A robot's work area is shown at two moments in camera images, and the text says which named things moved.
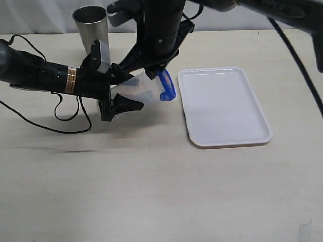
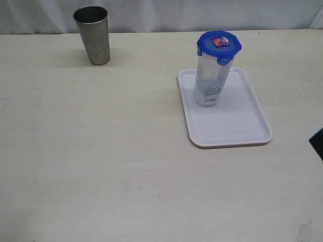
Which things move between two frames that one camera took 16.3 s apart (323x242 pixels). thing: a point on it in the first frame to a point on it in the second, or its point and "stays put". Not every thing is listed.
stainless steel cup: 92,23 stays put
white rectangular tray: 221,108 stays put
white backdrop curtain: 53,16 stays put
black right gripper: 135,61 to 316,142
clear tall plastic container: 141,88 to 211,79
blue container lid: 166,81 to 223,45
